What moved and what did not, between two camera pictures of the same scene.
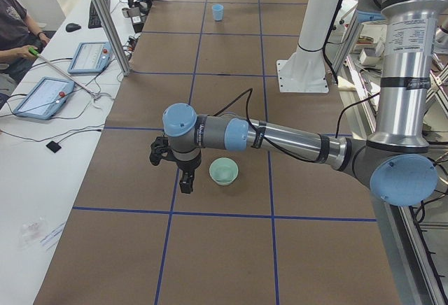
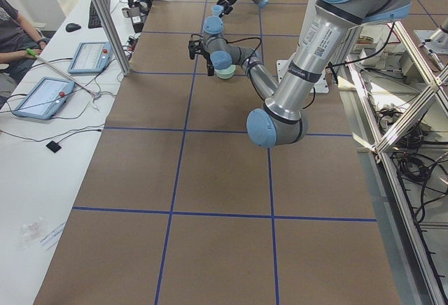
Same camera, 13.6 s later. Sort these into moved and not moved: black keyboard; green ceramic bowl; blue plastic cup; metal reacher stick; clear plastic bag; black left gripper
Moved: green ceramic bowl; black left gripper
Not moved: blue plastic cup; clear plastic bag; black keyboard; metal reacher stick
